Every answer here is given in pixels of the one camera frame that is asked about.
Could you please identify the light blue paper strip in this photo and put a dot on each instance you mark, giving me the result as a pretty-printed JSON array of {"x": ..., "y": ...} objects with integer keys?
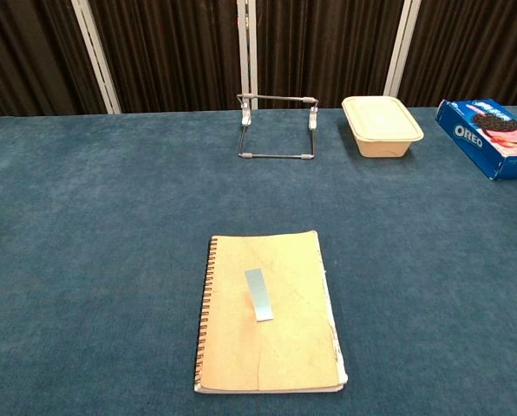
[{"x": 258, "y": 294}]

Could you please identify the tan spiral notebook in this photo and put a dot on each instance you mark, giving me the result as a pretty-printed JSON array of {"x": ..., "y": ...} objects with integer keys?
[{"x": 293, "y": 346}]

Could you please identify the dark brown pleated curtain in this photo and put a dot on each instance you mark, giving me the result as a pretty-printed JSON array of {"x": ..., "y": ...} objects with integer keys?
[
  {"x": 323, "y": 47},
  {"x": 33, "y": 78},
  {"x": 172, "y": 52},
  {"x": 475, "y": 47}
]

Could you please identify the blue felt table mat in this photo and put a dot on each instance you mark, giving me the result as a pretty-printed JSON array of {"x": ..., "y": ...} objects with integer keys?
[{"x": 111, "y": 195}]

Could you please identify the white lidded food container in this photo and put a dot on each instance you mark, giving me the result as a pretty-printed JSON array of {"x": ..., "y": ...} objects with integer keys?
[{"x": 382, "y": 125}]

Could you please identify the blue Oreo cookie box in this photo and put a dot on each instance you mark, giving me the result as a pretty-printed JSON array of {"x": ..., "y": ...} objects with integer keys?
[{"x": 484, "y": 138}]

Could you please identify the white partition frame post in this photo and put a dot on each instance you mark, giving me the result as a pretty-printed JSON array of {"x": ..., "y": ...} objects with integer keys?
[
  {"x": 401, "y": 47},
  {"x": 246, "y": 47},
  {"x": 96, "y": 56}
]

